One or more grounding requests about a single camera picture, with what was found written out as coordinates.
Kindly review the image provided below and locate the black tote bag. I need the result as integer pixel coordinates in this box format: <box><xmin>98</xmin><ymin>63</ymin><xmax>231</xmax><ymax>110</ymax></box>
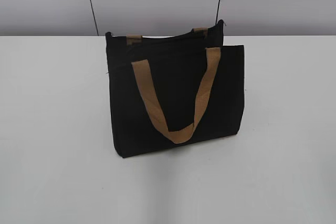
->
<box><xmin>105</xmin><ymin>20</ymin><xmax>245</xmax><ymax>158</ymax></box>

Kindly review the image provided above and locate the tan rear bag handle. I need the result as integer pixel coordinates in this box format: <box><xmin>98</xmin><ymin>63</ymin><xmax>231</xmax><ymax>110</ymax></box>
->
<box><xmin>126</xmin><ymin>27</ymin><xmax>208</xmax><ymax>46</ymax></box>

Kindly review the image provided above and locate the tan front bag handle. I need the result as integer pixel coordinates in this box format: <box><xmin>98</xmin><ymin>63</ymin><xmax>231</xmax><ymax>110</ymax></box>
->
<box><xmin>131</xmin><ymin>47</ymin><xmax>221</xmax><ymax>144</ymax></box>

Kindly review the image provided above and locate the tan bag handle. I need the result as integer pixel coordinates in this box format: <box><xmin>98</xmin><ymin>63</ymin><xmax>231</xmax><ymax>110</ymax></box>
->
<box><xmin>131</xmin><ymin>47</ymin><xmax>221</xmax><ymax>144</ymax></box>
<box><xmin>126</xmin><ymin>27</ymin><xmax>208</xmax><ymax>46</ymax></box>

